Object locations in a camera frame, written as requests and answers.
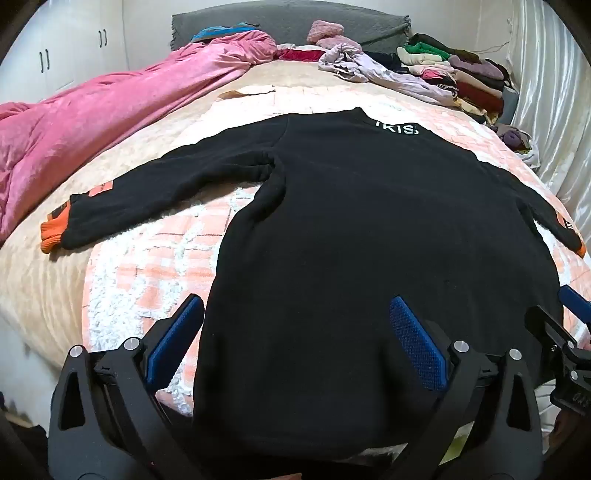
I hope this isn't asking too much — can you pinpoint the black crumpled garment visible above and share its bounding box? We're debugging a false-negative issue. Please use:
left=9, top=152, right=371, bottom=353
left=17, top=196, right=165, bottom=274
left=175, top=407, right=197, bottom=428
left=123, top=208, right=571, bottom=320
left=369, top=52, right=409, bottom=75

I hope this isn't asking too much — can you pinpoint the white plastic bag of clothes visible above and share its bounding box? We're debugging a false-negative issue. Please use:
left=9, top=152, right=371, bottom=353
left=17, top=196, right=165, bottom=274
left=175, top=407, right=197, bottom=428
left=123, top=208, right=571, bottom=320
left=496, top=124, right=541, bottom=169

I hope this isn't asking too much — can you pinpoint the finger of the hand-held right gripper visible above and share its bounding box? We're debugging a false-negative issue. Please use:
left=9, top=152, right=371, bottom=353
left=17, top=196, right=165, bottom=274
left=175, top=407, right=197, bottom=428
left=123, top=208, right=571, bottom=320
left=525, top=305, right=580, bottom=370
left=557, top=285, right=591, bottom=335

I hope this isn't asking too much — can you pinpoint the pink fluffy garment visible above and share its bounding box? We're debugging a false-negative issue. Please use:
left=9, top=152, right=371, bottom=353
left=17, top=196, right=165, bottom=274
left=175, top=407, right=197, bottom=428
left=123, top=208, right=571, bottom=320
left=316, top=36, right=363, bottom=51

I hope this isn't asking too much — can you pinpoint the lilac crumpled garment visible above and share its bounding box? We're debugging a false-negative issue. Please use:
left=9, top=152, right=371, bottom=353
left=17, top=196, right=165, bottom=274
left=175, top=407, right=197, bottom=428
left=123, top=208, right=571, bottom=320
left=318, top=46, right=458, bottom=107

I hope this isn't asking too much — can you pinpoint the teal cloth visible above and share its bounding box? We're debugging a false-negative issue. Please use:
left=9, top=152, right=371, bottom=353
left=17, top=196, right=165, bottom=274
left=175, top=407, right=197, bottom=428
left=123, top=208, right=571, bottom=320
left=191, top=24, right=259, bottom=43

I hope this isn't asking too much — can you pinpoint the black sweater with orange cuffs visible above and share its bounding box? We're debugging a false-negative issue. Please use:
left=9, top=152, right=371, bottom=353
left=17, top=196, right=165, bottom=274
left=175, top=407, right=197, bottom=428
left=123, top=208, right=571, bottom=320
left=41, top=107, right=587, bottom=455

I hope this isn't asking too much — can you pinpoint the white wardrobe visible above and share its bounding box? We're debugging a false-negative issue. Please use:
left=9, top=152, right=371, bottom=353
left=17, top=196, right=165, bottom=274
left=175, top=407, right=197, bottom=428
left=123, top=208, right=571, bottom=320
left=0, top=0, right=153, bottom=104

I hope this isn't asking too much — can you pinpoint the dark red cloth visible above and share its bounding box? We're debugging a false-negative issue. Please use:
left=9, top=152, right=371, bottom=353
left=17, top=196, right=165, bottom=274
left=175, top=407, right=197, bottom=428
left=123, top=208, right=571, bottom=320
left=277, top=47, right=326, bottom=62

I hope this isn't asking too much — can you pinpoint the orange and white plaid blanket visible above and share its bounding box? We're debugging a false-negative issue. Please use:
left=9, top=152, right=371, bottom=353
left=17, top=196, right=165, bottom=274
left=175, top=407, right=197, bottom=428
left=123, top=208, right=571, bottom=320
left=81, top=85, right=591, bottom=416

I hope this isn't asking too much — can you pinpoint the grey-blue cushion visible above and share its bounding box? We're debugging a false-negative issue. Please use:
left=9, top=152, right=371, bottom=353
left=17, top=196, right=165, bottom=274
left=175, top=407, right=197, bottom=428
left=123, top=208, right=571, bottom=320
left=501, top=88, right=520, bottom=125

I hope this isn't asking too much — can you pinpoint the pink velvet quilt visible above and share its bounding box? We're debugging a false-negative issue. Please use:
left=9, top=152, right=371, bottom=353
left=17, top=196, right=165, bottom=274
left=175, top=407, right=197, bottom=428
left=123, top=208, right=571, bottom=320
left=0, top=30, right=278, bottom=245

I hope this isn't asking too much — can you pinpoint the stack of folded clothes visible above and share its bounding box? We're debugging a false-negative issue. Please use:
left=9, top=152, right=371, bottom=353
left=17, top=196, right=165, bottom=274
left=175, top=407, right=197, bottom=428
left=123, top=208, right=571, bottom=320
left=397, top=32, right=513, bottom=125

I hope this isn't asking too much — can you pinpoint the white satin curtain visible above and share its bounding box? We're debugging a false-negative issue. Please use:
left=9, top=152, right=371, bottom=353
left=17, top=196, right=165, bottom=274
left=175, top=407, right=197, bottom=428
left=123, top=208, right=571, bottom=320
left=505, top=0, right=591, bottom=232

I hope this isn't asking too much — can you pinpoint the pink fluffy pillow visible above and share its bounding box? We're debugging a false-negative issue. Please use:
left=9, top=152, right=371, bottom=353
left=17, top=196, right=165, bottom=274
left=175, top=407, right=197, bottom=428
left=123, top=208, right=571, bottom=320
left=307, top=19, right=346, bottom=46

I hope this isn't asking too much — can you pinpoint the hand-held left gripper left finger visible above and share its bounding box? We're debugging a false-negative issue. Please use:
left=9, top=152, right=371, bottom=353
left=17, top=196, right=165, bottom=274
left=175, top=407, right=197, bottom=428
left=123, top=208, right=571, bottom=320
left=47, top=294, right=206, bottom=480

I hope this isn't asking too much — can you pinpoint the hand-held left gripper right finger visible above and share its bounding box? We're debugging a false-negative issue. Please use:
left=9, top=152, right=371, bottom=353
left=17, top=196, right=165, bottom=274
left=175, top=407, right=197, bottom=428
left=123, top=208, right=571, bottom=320
left=389, top=295, right=543, bottom=480

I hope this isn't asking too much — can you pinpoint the grey quilted headboard cover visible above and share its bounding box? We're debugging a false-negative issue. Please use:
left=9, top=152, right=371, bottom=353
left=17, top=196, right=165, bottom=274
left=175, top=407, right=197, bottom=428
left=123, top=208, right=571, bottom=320
left=170, top=9, right=413, bottom=54

